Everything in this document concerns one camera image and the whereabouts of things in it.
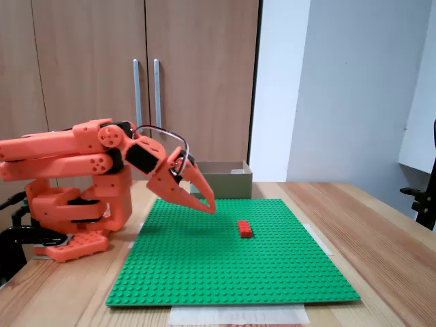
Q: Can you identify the black table clamp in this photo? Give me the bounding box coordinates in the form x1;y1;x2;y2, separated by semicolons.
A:
0;224;71;287

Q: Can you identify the black stand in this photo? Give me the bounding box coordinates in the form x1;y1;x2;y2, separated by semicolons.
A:
399;118;436;233

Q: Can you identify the brown wooden cabinet door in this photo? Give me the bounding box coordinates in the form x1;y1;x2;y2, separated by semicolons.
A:
144;0;262;183
0;0;59;205
31;0;153;181

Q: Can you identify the green lego baseplate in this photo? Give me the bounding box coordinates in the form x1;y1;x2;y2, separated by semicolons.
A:
105;198;362;308

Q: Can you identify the black power cable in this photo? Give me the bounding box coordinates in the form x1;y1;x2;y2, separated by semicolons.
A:
0;191;28;211

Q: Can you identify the metal cabinet door handle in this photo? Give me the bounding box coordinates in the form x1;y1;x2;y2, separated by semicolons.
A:
153;59;163;129
132;59;144;129

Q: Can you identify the masking tape strip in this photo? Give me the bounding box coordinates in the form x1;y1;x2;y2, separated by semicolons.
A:
127;221;146;249
302;223;334;256
168;304;311;326

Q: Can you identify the red lego block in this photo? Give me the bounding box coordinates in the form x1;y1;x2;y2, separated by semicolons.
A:
237;220;254;238

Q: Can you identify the brown cardboard box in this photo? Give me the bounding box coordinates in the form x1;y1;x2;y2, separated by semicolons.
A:
189;159;253;200

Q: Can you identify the thin servo cable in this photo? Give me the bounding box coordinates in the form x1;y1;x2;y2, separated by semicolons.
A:
132;125;190;171

